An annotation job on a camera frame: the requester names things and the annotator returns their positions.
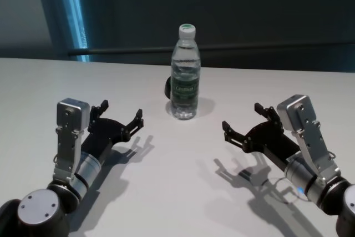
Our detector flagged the narrow window strip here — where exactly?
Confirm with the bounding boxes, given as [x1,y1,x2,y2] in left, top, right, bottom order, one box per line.
[57,0,91,63]

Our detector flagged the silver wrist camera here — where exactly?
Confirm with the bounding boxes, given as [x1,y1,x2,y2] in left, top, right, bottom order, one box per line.
[53,98,91,184]
[276,94,342,187]

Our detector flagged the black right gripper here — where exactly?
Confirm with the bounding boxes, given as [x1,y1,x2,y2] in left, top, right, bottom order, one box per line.
[221,103,302,170]

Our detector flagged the dark horizontal railing bar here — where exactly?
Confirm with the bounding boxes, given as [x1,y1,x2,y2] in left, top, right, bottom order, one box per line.
[68,42,355,56]

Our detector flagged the clear green-label water bottle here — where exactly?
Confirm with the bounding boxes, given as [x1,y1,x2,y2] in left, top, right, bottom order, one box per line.
[169,23,201,120]

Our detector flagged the black round green-top button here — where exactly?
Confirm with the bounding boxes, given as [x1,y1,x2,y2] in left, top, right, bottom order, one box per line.
[163,76,173,100]

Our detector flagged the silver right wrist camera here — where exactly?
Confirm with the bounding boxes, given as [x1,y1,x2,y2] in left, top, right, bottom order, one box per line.
[276,94,342,187]

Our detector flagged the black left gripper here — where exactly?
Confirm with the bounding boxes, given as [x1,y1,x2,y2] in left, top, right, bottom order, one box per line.
[80,99,145,166]

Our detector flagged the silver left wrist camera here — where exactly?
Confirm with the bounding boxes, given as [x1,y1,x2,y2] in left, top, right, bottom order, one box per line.
[53,98,91,184]

